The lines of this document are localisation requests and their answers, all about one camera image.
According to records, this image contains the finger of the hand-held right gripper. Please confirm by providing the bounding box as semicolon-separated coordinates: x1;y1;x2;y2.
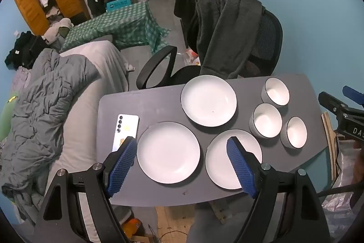
318;92;346;118
342;85;364;107

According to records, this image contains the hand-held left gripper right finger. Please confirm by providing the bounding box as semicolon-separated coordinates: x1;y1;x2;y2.
226;136;332;243

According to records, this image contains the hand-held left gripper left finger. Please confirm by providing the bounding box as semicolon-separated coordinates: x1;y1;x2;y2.
34;136;138;243

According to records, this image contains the white plate with black rim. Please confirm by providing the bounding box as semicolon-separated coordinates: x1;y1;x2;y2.
205;129;263;190
181;75;237;127
137;121;201;184

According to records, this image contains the wooden board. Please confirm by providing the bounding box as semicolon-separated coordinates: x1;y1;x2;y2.
321;111;340;178

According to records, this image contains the white smartphone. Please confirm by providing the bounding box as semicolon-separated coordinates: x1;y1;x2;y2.
112;114;140;152

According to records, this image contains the white woven plastic sack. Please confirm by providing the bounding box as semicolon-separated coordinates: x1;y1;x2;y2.
321;135;359;221

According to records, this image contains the white ribbed bowl black rim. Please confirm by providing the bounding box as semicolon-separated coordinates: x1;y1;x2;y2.
261;77;290;106
249;102;283;139
280;117;308;149

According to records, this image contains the light grey bed sheet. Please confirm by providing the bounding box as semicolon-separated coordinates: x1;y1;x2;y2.
37;39;131;232

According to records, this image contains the orange bottle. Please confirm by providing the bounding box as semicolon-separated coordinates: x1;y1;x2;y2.
124;217;143;238

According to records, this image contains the black mesh office chair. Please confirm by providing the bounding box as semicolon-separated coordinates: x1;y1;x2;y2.
136;8;283;90

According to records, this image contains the grey crumpled duvet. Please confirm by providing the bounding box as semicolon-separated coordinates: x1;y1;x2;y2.
0;48;100;206

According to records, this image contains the clear plastic bag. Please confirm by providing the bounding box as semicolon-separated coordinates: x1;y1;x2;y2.
183;46;201;67

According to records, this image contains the green pillow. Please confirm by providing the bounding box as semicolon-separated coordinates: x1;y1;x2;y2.
0;92;18;141

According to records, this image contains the green checkered cloth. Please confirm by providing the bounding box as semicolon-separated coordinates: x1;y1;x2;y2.
60;1;171;56

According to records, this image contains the pile of black clothes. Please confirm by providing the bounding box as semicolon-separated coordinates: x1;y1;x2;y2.
4;31;50;70

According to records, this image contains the blue plastic crate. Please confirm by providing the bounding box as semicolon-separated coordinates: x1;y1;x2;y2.
106;0;133;11

